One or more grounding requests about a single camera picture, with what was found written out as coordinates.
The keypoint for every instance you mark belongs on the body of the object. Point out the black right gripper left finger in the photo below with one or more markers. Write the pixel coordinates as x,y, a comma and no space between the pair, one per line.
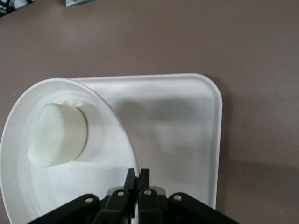
112,207

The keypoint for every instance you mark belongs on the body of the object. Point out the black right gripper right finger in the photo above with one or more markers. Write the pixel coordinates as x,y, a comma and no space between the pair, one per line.
151,207

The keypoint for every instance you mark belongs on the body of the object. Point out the cream rabbit print tray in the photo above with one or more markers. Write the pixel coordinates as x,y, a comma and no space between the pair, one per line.
175,105

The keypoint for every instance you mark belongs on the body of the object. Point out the white steamed bun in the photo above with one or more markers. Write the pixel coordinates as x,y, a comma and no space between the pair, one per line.
58,135

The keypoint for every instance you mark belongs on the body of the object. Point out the round cream plate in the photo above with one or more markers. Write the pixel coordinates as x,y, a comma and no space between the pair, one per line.
70,186

